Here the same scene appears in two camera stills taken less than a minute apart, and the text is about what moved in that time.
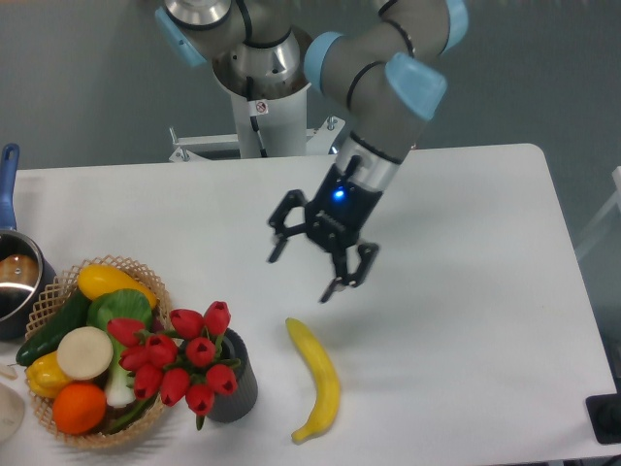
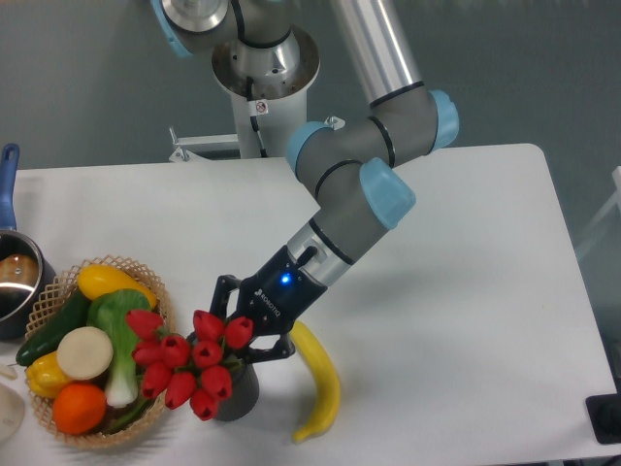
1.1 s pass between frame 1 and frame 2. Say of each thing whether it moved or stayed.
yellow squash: stayed
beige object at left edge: stayed
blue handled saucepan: stayed
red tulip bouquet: moved
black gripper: moved
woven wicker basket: stayed
